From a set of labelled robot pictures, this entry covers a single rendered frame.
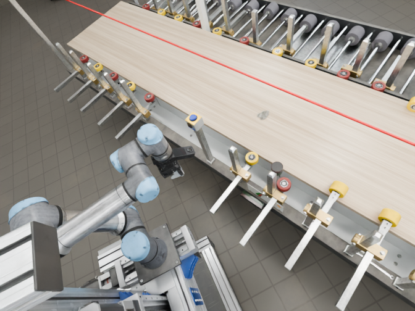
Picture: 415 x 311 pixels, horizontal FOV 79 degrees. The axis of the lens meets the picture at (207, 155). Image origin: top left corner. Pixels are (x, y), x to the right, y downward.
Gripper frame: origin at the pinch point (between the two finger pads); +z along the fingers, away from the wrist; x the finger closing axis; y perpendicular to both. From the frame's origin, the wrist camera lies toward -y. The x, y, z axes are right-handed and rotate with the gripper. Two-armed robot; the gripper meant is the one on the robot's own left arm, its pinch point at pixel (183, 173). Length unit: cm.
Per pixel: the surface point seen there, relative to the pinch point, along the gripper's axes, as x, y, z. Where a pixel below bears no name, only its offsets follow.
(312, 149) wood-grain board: 3, -73, 41
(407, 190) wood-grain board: 47, -97, 41
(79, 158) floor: -162, 117, 132
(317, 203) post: 36, -48, 20
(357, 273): 66, -48, 36
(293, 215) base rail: 27, -45, 62
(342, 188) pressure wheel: 32, -68, 34
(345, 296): 72, -38, 36
